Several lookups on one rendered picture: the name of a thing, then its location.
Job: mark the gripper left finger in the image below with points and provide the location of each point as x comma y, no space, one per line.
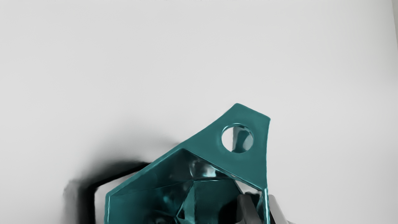
248,211

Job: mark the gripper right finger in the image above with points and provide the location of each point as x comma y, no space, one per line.
276,214

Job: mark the teal faceted mug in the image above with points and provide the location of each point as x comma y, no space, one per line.
245,168

